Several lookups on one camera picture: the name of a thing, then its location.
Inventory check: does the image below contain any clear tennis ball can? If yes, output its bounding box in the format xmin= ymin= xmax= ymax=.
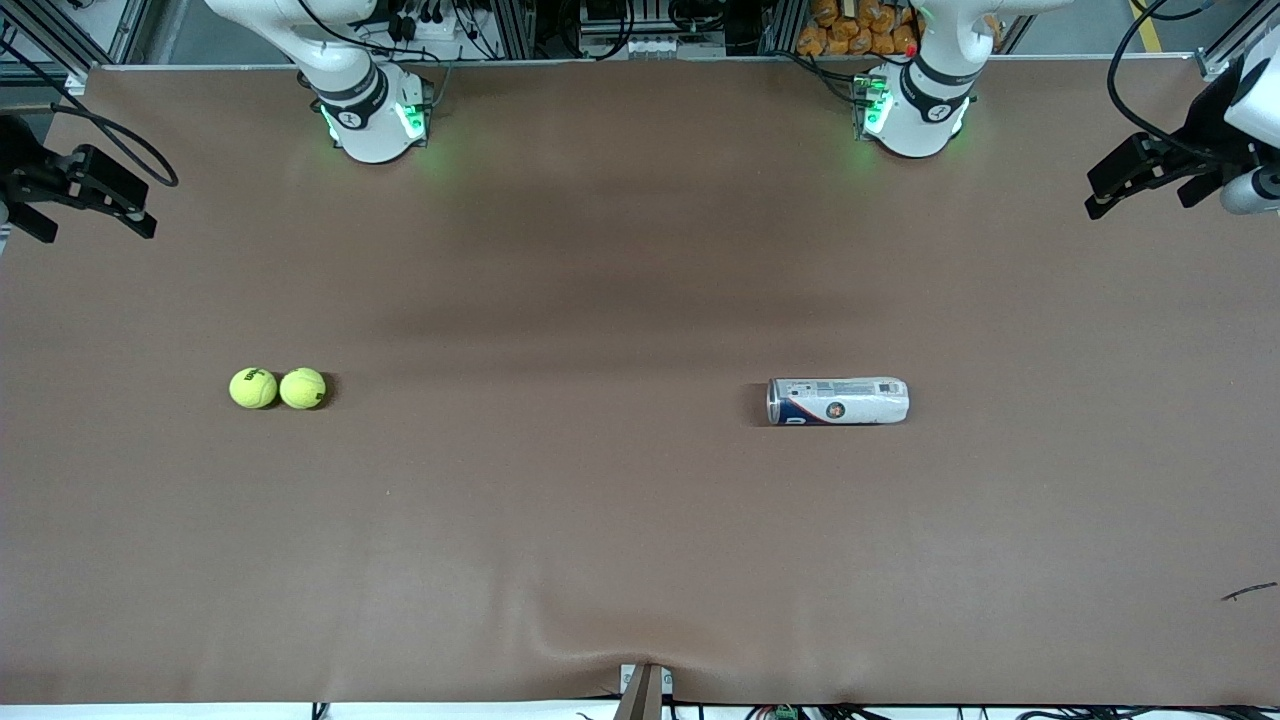
xmin=766 ymin=376 xmax=911 ymax=427

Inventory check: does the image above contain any aluminium table edge rail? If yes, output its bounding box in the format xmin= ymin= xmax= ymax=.
xmin=85 ymin=55 xmax=1201 ymax=71

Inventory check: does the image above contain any metal bracket with brown post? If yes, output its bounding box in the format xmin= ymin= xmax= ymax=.
xmin=616 ymin=662 xmax=674 ymax=720

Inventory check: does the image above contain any brown table mat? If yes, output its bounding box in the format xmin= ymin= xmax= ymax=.
xmin=0 ymin=55 xmax=1280 ymax=706

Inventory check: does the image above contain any white terminal block row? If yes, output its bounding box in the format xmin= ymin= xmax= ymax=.
xmin=622 ymin=36 xmax=709 ymax=59

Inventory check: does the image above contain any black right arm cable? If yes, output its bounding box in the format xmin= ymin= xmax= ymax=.
xmin=0 ymin=35 xmax=179 ymax=188

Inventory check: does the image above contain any white power strip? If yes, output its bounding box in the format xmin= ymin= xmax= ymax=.
xmin=380 ymin=0 xmax=481 ymax=51

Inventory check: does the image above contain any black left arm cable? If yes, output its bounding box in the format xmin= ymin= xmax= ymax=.
xmin=1105 ymin=0 xmax=1236 ymax=166

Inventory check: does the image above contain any pile of orange objects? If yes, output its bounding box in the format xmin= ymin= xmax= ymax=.
xmin=797 ymin=0 xmax=921 ymax=58

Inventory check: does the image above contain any yellow Wilson tennis ball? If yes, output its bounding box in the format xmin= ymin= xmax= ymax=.
xmin=279 ymin=367 xmax=328 ymax=411
xmin=229 ymin=366 xmax=279 ymax=411

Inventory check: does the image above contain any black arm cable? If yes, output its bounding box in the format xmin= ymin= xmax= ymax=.
xmin=0 ymin=35 xmax=179 ymax=188
xmin=1105 ymin=0 xmax=1236 ymax=166

